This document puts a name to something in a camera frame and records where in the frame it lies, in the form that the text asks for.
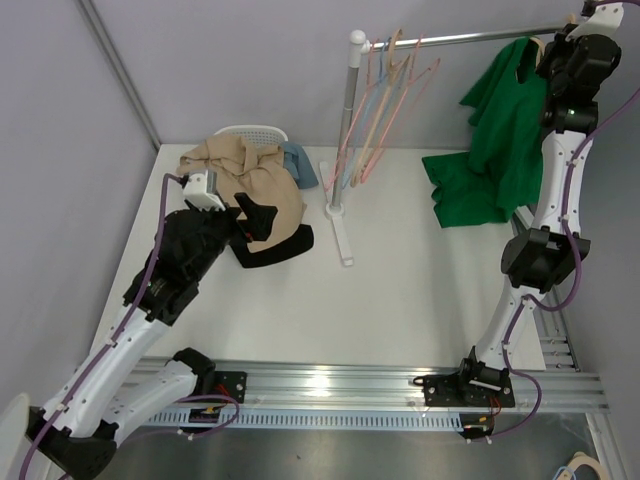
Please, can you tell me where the silver white clothes rack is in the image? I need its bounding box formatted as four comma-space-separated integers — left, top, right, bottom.
319, 25, 560, 267

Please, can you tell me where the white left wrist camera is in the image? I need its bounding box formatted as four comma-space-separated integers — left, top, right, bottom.
183, 169, 226, 211

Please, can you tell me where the grey wall corner profile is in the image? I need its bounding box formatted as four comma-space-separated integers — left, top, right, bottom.
74, 0, 162, 152

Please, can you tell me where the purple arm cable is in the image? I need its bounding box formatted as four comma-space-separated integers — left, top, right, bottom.
469, 0, 640, 444
18, 173, 241, 480

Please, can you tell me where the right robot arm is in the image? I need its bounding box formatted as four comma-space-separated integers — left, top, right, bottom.
414, 21, 621, 407

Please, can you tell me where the beige t shirt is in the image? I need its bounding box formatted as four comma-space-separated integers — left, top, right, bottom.
176, 133, 306, 254

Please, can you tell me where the green t shirt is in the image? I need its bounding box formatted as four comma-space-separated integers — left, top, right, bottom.
422, 37, 546, 228

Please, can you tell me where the black t shirt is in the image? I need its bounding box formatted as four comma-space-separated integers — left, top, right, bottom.
231, 224, 314, 269

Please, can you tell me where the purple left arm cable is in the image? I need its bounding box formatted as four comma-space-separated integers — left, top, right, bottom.
18, 173, 241, 480

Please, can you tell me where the light blue wire hanger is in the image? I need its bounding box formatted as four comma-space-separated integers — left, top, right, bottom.
329, 30, 408, 191

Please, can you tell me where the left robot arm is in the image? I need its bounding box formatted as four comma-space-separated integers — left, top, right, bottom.
26, 193, 277, 479

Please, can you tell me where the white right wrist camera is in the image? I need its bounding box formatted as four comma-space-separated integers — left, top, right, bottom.
567, 1, 624, 40

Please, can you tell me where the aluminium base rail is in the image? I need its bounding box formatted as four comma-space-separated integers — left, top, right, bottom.
119, 204, 609, 414

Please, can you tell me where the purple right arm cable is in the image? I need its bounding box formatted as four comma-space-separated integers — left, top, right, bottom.
469, 0, 640, 444

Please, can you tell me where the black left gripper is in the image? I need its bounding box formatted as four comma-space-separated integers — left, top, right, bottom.
187, 193, 276, 282

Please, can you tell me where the white slotted cable duct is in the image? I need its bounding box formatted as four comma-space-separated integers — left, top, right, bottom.
144, 407, 463, 433

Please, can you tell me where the white perforated plastic basket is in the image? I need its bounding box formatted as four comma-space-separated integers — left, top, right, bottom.
215, 125, 288, 147

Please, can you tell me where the beige hanger on floor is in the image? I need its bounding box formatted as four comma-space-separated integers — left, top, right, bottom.
553, 451, 611, 480

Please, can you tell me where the grey blue t shirt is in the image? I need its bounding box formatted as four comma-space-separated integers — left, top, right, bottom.
280, 141, 319, 190

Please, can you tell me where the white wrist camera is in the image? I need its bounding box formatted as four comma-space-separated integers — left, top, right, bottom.
567, 1, 624, 40
183, 169, 226, 211

